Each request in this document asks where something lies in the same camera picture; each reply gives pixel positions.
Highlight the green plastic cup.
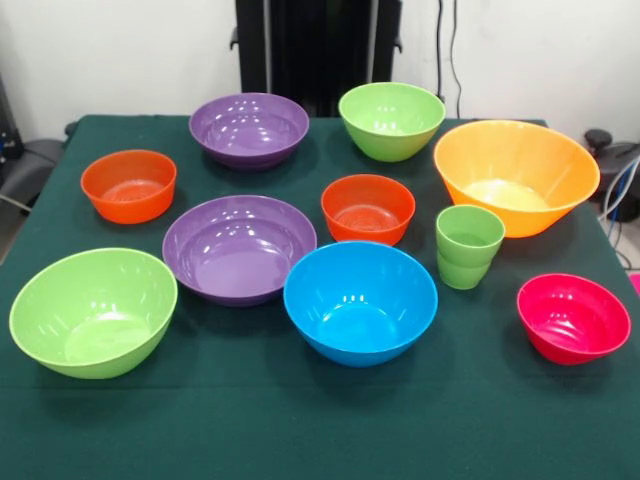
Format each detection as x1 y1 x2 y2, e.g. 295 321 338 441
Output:
435 204 507 266
436 248 491 291

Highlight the blue cable bundle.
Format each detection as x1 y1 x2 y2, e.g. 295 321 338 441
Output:
597 157 640 226

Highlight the black wall cable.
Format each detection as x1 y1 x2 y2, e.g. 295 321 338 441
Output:
435 0 446 101
449 0 464 120

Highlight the green plastic bowl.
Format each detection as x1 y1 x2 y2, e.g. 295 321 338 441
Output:
337 81 447 163
8 247 179 380

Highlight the orange-red plastic bowl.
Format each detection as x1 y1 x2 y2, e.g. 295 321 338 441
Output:
79 149 178 225
320 173 417 248

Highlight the black pedestal foot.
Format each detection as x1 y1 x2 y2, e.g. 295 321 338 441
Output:
0 138 69 211
582 128 640 221

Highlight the pink plastic bowl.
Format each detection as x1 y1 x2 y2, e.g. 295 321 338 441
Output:
516 272 633 367

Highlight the large orange plastic bowl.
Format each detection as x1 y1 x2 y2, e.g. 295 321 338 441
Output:
432 119 602 239

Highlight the blue plastic bowl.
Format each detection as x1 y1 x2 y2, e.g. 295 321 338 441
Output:
282 240 440 369

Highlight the purple plastic bowl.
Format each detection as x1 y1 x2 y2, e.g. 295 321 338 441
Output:
188 92 311 173
161 194 319 308

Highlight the dark green tablecloth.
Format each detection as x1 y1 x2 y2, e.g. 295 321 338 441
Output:
0 114 640 480

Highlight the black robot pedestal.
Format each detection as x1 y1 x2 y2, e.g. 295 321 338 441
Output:
229 0 404 119

